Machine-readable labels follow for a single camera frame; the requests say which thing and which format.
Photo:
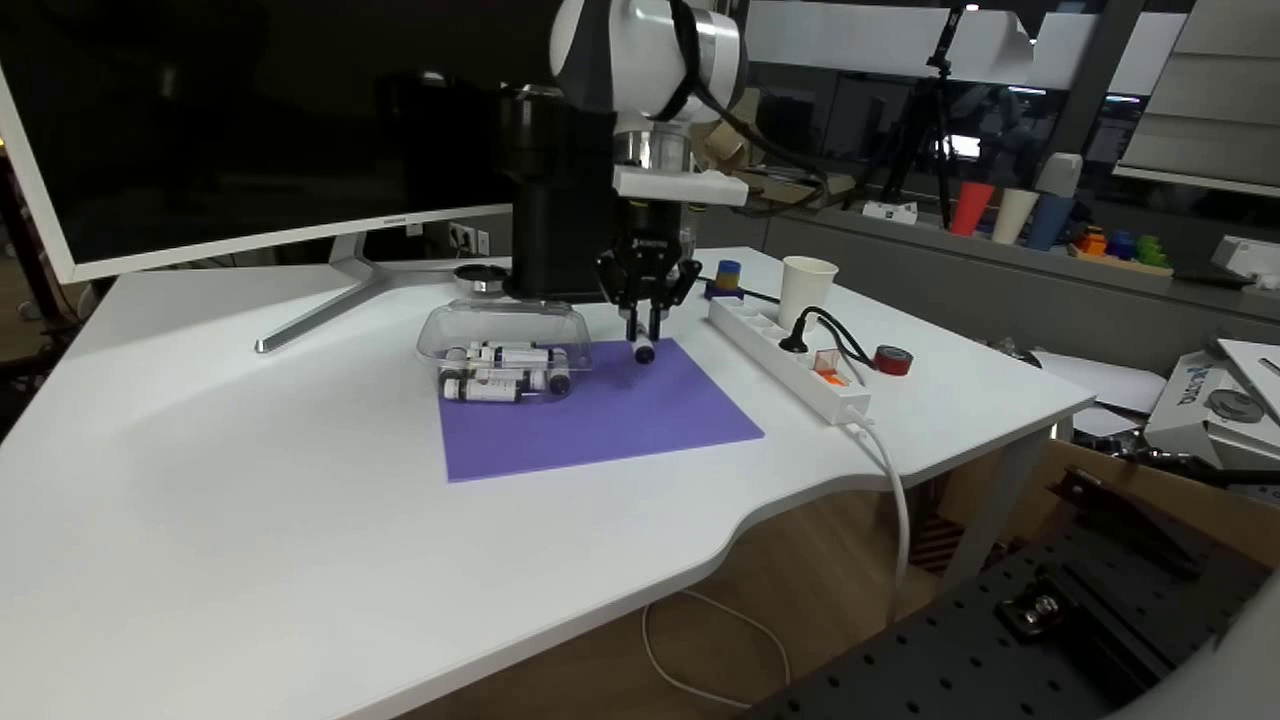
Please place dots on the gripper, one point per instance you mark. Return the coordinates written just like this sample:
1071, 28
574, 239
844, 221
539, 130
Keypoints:
655, 240

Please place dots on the small white bottle black cap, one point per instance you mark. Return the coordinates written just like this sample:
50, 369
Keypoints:
644, 350

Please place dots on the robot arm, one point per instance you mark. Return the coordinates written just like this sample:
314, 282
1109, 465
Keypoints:
640, 50

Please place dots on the clear plastic bowl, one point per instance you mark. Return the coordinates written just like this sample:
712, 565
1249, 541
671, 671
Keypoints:
500, 325

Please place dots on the blue and yellow small object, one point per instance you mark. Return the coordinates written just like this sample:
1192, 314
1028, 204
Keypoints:
727, 278

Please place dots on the tall black container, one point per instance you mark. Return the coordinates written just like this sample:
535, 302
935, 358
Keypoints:
555, 200

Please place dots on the purple paper mat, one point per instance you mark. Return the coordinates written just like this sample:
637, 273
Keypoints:
620, 420

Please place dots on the white power strip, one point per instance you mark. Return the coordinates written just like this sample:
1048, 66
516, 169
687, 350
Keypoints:
770, 345

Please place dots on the white paper cup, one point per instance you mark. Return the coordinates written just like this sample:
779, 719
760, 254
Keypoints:
805, 290

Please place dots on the heap of small bottles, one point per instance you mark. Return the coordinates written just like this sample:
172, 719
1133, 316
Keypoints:
500, 378

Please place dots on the pile of cardboard boxes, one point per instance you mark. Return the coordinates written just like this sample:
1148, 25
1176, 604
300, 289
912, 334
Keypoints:
770, 160

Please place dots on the small white box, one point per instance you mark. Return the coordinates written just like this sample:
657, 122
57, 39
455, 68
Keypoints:
889, 212

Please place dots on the red tape roll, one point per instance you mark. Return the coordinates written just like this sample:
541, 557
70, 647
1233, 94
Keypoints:
893, 360

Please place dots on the red cup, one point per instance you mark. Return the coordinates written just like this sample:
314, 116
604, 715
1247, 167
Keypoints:
970, 208

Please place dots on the cream cup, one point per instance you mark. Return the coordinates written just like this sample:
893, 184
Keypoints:
1013, 215

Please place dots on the blue cup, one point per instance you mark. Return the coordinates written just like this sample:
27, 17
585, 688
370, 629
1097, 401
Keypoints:
1047, 222

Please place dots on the white upturned cup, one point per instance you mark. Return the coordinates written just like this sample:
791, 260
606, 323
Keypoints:
1060, 173

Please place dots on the white monitor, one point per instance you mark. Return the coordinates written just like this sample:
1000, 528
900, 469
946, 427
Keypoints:
250, 120

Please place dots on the sheets of white paper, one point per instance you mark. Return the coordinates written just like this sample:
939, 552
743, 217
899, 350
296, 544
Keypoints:
1100, 380

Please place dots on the colourful toy blocks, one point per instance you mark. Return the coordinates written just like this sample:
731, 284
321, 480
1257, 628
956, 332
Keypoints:
1120, 250

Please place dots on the black perforated board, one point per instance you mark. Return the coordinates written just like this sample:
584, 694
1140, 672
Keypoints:
1000, 630

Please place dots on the stack of white boxes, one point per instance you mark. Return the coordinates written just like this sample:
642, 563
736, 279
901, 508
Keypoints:
1215, 400

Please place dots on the white device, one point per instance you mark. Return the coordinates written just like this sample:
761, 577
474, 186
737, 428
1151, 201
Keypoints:
1250, 258

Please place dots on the wall socket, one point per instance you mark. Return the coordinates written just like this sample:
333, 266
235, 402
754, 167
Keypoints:
468, 238

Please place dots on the camera on tripod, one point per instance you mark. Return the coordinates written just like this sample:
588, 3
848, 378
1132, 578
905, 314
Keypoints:
930, 120

